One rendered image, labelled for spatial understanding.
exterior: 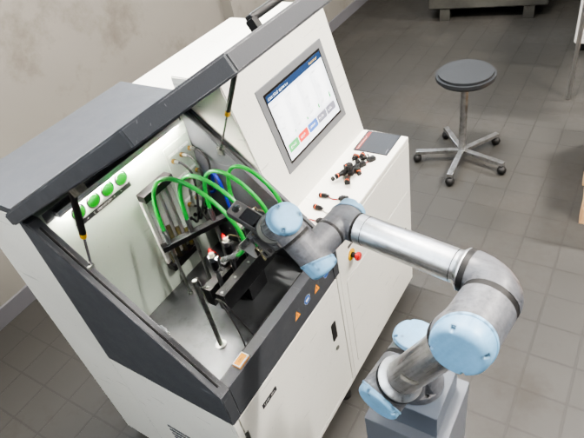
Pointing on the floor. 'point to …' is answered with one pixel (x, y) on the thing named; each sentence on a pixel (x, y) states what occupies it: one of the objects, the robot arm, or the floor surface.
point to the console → (315, 169)
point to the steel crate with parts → (482, 6)
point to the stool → (464, 77)
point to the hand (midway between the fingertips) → (249, 235)
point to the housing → (119, 105)
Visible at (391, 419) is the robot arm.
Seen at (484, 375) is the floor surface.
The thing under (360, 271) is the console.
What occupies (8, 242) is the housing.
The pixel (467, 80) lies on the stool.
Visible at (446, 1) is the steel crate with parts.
